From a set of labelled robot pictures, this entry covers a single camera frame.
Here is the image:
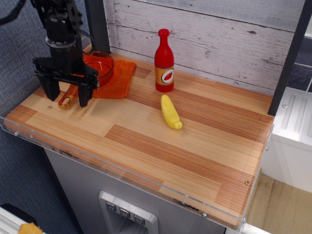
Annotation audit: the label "yellow toy banana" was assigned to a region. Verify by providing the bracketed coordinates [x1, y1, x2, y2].
[160, 95, 183, 129]

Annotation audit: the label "white toy sink unit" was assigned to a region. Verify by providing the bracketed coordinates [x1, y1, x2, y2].
[261, 87, 312, 192]

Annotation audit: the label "yellow sponge piece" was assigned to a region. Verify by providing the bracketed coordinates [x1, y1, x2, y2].
[18, 223, 43, 234]

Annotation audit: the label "silver dispenser button panel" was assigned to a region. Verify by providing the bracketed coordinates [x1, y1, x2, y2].
[98, 191, 159, 234]

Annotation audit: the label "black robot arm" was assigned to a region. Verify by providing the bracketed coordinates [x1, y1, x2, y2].
[31, 0, 99, 107]

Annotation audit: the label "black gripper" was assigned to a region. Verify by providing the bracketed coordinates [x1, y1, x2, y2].
[33, 42, 99, 107]

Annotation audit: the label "dark left frame post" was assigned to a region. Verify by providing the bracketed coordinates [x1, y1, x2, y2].
[84, 0, 111, 54]

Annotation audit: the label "red toy sauce bottle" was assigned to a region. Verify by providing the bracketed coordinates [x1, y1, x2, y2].
[154, 29, 174, 92]

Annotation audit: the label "orange folded cloth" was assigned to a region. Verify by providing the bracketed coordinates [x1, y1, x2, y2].
[93, 60, 136, 99]

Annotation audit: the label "orange transparent plastic pan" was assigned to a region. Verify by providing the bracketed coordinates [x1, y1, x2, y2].
[58, 51, 115, 110]

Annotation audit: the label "dark right frame post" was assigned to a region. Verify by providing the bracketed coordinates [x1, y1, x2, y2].
[268, 0, 312, 116]

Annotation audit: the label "black sleeved cable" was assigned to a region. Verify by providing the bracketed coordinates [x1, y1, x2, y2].
[0, 0, 26, 25]

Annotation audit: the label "dark frame post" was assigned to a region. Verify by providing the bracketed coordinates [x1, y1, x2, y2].
[268, 0, 312, 116]
[84, 0, 111, 54]

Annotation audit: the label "silver toy fridge cabinet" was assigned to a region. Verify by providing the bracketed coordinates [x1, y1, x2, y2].
[45, 150, 226, 234]

